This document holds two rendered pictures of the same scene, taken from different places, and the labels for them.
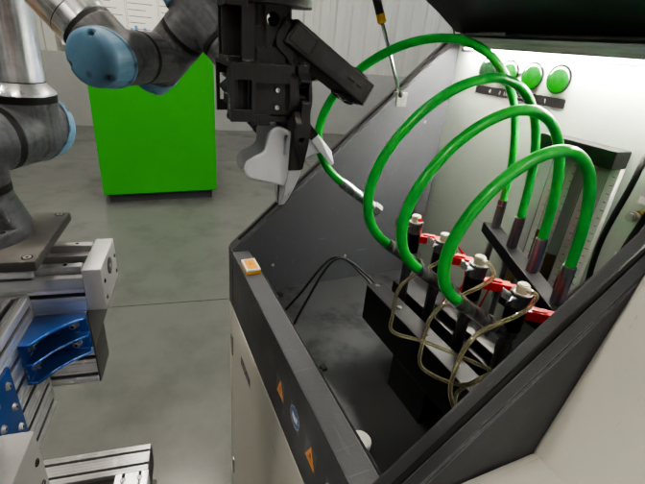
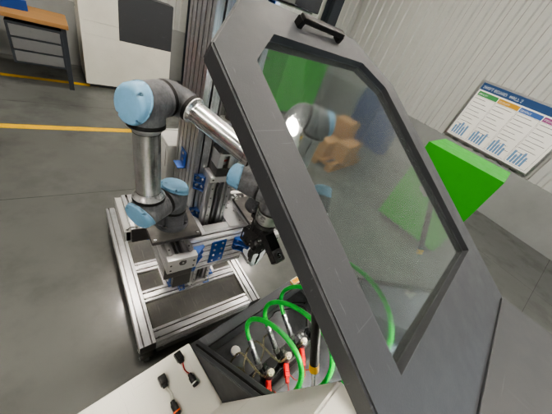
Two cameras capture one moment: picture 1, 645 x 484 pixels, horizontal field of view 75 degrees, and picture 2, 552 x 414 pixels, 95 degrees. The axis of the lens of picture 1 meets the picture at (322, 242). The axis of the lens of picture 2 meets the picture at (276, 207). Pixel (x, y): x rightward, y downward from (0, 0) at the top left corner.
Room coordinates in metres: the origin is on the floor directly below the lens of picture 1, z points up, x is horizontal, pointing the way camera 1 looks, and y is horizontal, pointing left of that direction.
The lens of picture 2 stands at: (0.15, -0.48, 1.95)
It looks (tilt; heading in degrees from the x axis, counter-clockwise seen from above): 36 degrees down; 60
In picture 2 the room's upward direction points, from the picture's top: 23 degrees clockwise
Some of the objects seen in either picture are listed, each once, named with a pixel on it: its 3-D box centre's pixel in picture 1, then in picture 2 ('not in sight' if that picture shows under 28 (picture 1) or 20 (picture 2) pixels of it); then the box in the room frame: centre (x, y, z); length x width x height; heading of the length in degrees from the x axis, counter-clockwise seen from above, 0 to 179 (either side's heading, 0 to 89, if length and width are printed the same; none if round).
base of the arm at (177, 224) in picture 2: not in sight; (172, 213); (0.19, 0.46, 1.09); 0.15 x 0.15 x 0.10
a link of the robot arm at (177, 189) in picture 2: not in sight; (172, 195); (0.19, 0.46, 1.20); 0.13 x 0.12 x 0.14; 49
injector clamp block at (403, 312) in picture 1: (432, 364); (275, 373); (0.58, -0.21, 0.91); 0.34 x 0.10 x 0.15; 26
